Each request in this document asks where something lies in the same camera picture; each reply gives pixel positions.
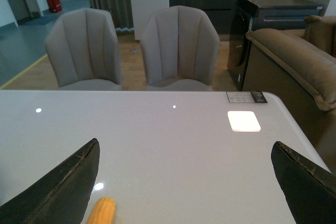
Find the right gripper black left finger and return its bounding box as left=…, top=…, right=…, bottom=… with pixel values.
left=1, top=138, right=100, bottom=223

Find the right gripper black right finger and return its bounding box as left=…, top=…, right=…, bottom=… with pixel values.
left=271, top=141, right=335, bottom=223

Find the yellow corn cob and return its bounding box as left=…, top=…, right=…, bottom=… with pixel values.
left=86, top=197, right=116, bottom=224

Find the black white table label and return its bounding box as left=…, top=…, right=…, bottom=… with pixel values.
left=226, top=91, right=268, bottom=103

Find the brown fabric sofa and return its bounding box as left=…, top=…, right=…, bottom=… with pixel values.
left=242, top=16, right=335, bottom=172

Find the left beige upholstered chair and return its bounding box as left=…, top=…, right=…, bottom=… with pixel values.
left=45, top=8, right=122, bottom=91

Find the beige upholstered chair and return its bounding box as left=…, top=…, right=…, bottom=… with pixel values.
left=140, top=6, right=220, bottom=91
left=45, top=8, right=122, bottom=91

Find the black washing machine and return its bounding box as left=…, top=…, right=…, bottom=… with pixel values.
left=227, top=0, right=322, bottom=91

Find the right beige upholstered chair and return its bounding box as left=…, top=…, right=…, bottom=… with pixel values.
left=140, top=6, right=220, bottom=91

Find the red cylindrical bin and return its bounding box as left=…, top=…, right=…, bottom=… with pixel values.
left=46, top=0, right=62, bottom=13

